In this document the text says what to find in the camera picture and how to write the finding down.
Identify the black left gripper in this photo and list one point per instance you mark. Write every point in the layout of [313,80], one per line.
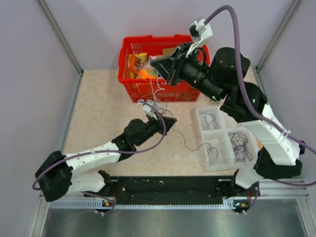
[159,123]

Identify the white slotted cable duct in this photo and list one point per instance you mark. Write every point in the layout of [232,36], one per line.
[99,204]

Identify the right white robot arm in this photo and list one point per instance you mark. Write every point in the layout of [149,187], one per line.
[223,79]

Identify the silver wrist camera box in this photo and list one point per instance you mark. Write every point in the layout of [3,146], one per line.
[192,27]

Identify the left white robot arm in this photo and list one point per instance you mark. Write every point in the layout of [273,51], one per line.
[64,174]

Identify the white compartment tray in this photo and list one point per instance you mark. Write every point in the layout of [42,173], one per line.
[229,146]

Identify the red plastic shopping basket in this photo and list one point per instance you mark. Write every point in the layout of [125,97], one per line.
[145,89]

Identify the orange snack packet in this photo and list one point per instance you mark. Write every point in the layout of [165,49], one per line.
[136,63]

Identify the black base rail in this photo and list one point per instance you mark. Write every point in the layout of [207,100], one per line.
[174,190]

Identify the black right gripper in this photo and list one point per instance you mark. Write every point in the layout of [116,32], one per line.
[170,67]

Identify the brown cardboard box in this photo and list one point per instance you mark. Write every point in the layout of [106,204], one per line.
[168,51]

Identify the orange sponge pack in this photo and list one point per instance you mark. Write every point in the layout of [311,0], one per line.
[147,73]

